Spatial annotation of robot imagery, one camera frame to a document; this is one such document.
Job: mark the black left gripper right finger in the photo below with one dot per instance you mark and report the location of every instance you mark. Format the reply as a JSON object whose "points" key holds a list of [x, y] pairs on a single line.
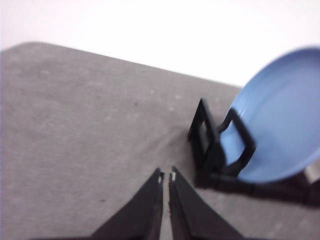
{"points": [[192, 216]]}

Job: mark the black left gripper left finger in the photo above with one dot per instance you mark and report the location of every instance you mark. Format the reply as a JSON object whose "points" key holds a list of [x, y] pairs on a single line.
{"points": [[141, 217]]}

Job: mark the black plate rack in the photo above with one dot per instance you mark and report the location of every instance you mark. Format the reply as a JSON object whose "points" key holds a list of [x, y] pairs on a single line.
{"points": [[219, 154]]}

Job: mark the blue plate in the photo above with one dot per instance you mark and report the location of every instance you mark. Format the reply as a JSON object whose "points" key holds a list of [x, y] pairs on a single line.
{"points": [[282, 109]]}

